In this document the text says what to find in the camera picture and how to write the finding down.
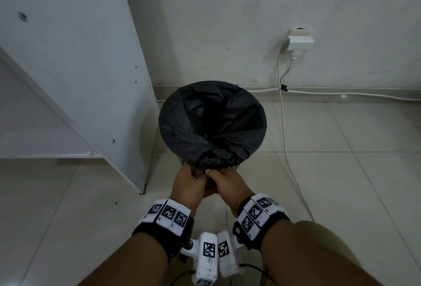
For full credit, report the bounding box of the white cable along baseboard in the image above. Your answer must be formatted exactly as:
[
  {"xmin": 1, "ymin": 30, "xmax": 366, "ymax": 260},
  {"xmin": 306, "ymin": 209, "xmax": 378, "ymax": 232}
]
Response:
[{"xmin": 155, "ymin": 87, "xmax": 421, "ymax": 102}]

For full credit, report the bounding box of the black camera cable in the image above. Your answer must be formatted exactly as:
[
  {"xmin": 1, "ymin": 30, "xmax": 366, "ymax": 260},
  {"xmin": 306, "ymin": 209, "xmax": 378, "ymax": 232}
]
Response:
[{"xmin": 238, "ymin": 263, "xmax": 275, "ymax": 286}]

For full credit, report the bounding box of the thin white power cable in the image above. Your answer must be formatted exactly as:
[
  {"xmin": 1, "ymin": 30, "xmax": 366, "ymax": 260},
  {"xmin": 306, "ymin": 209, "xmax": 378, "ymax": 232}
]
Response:
[{"xmin": 277, "ymin": 52, "xmax": 314, "ymax": 221}]

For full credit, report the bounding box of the white wrist camera with marker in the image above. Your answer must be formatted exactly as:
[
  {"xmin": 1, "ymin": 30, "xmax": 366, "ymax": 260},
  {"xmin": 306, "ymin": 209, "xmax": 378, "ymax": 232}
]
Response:
[
  {"xmin": 216, "ymin": 229, "xmax": 244, "ymax": 279},
  {"xmin": 178, "ymin": 232, "xmax": 218, "ymax": 286}
]

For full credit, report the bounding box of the white cabinet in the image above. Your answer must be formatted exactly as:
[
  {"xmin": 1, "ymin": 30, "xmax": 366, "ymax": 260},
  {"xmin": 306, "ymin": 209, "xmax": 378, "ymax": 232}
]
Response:
[{"xmin": 0, "ymin": 0, "xmax": 161, "ymax": 195}]

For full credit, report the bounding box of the person's right hand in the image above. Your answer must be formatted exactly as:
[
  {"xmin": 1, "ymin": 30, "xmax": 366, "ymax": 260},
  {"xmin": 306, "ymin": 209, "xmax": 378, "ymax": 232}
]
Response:
[{"xmin": 205, "ymin": 169, "xmax": 254, "ymax": 217}]

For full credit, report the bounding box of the black trash bag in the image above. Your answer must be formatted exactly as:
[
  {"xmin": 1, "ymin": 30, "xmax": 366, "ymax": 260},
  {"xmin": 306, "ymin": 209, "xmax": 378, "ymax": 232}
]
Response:
[{"xmin": 158, "ymin": 80, "xmax": 268, "ymax": 180}]

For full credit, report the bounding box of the person's right forearm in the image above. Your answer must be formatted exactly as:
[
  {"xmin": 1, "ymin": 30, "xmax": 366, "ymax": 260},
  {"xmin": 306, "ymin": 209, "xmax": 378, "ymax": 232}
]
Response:
[{"xmin": 260, "ymin": 218, "xmax": 386, "ymax": 286}]

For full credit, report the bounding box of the white plug adapter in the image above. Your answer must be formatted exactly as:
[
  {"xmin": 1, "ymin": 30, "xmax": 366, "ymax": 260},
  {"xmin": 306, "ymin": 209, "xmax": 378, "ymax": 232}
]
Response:
[{"xmin": 282, "ymin": 35, "xmax": 314, "ymax": 60}]

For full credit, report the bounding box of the person's left forearm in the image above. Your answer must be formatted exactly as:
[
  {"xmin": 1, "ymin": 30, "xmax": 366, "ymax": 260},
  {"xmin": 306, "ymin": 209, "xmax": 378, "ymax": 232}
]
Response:
[{"xmin": 77, "ymin": 231, "xmax": 172, "ymax": 286}]

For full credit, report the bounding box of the person's left hand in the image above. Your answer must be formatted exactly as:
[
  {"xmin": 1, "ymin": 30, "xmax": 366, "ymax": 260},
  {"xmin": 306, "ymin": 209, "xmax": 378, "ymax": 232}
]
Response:
[{"xmin": 170, "ymin": 163, "xmax": 218, "ymax": 218}]

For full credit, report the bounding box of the patterned trash bin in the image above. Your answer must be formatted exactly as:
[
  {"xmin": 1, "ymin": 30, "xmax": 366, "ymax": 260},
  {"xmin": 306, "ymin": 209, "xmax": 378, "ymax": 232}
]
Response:
[{"xmin": 178, "ymin": 158, "xmax": 244, "ymax": 173}]

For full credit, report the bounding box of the black wristband with marker tiles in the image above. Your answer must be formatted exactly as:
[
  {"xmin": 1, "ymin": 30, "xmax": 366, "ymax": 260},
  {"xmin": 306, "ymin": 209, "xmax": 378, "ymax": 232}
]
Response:
[
  {"xmin": 132, "ymin": 198, "xmax": 195, "ymax": 263},
  {"xmin": 232, "ymin": 193, "xmax": 291, "ymax": 251}
]

